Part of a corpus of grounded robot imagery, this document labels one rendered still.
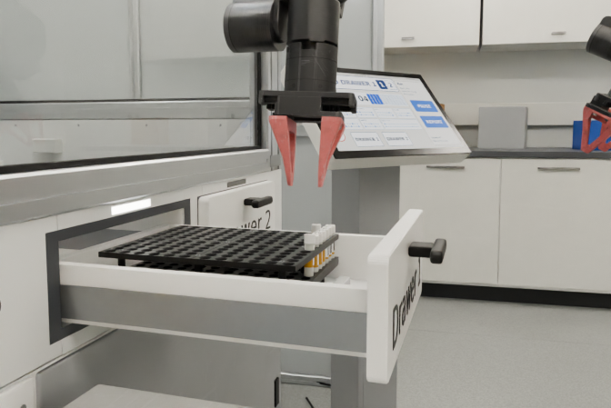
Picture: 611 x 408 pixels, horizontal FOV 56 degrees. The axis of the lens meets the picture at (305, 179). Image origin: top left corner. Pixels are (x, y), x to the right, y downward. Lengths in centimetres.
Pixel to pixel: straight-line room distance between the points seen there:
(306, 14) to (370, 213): 102
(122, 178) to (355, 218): 96
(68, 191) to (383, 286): 34
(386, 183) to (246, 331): 112
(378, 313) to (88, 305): 30
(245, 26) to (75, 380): 42
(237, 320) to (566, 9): 355
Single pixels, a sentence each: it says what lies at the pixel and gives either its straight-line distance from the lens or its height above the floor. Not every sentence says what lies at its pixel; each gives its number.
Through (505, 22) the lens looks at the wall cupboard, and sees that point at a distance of 388.
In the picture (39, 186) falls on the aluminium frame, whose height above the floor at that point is 98.
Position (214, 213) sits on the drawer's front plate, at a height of 90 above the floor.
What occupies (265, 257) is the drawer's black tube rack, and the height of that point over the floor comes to 90.
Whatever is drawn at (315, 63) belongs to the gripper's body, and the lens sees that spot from 62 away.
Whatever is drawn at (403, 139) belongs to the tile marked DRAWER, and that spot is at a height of 100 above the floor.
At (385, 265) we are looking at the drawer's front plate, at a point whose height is 92.
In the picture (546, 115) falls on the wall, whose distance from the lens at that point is 417.
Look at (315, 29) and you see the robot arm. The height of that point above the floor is 114.
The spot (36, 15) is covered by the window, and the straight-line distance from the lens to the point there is 65.
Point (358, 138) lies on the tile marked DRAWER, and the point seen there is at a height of 101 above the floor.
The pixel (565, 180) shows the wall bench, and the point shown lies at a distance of 354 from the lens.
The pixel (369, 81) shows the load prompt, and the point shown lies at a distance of 165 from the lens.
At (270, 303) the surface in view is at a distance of 53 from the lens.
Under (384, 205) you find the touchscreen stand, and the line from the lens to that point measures 162.
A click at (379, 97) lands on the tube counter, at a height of 112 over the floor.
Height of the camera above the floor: 103
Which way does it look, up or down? 5 degrees down
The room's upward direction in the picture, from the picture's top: straight up
